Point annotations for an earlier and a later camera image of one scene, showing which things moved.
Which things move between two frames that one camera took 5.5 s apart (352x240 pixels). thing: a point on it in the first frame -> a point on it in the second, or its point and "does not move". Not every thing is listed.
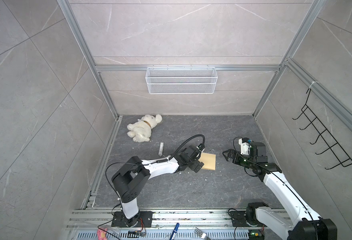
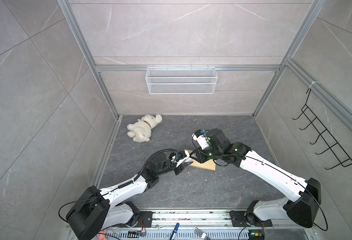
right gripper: (236, 160) -> (199, 154)
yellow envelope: (209, 160) does not move
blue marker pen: (174, 233) does not move
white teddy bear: (140, 131) does not move
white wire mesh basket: (179, 80) does not move
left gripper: (198, 165) -> (180, 169)
